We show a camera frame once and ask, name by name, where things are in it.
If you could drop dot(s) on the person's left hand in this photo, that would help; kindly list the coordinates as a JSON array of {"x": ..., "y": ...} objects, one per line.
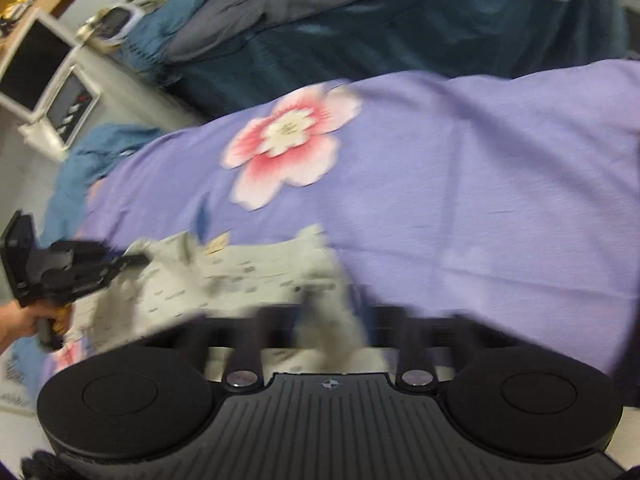
[{"x": 18, "y": 322}]

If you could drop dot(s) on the purple floral bed sheet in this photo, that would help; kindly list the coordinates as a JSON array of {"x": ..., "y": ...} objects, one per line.
[{"x": 513, "y": 200}]

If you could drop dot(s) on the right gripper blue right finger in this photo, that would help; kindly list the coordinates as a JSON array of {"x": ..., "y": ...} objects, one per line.
[{"x": 394, "y": 328}]

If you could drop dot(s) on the beige polka dot shirt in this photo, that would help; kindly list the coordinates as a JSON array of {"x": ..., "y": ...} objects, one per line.
[{"x": 185, "y": 278}]

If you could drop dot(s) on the white appliance with display panel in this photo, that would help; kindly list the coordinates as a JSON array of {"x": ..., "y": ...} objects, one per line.
[{"x": 43, "y": 84}]

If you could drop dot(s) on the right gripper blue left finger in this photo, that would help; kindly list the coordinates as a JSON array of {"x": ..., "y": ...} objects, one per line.
[{"x": 269, "y": 327}]

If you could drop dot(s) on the blue crumpled cloth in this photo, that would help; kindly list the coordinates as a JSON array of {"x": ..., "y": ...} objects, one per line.
[{"x": 90, "y": 159}]

